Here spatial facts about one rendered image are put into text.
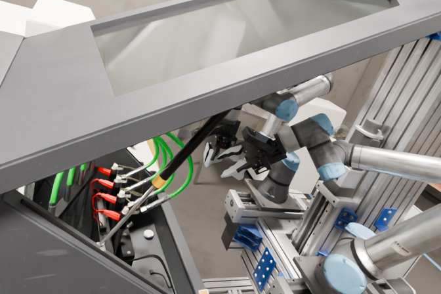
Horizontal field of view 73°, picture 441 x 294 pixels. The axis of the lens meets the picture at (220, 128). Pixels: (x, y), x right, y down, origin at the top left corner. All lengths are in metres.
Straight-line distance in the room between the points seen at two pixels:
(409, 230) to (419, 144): 0.43
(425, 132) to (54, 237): 1.14
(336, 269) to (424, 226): 0.26
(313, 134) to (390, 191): 0.51
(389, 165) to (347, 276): 0.34
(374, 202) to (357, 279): 0.41
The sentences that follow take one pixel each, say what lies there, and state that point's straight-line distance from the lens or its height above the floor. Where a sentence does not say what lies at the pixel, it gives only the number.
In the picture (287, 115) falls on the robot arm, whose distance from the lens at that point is 1.03.
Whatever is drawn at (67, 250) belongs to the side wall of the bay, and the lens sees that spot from 0.55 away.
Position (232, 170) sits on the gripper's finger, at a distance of 0.90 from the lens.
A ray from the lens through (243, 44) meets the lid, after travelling 0.63.
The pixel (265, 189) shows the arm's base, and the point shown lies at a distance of 1.46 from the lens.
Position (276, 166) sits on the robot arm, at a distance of 1.41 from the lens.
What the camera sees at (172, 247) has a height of 0.91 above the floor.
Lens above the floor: 1.75
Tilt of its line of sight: 20 degrees down
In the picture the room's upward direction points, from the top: 20 degrees clockwise
